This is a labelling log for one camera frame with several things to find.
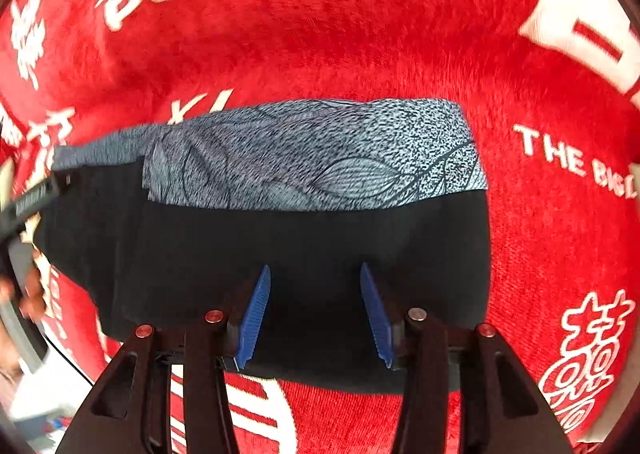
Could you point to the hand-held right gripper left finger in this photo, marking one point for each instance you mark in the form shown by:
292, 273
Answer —
255, 319

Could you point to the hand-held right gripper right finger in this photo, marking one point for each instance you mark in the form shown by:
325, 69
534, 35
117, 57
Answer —
377, 319

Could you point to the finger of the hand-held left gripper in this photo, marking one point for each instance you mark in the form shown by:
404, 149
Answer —
32, 201

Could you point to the black pants with grey stripes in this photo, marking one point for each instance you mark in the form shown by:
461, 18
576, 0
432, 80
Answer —
310, 234

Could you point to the person's left hand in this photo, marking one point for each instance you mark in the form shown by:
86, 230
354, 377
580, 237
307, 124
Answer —
31, 291

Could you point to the red printed blanket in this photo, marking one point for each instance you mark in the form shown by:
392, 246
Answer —
350, 24

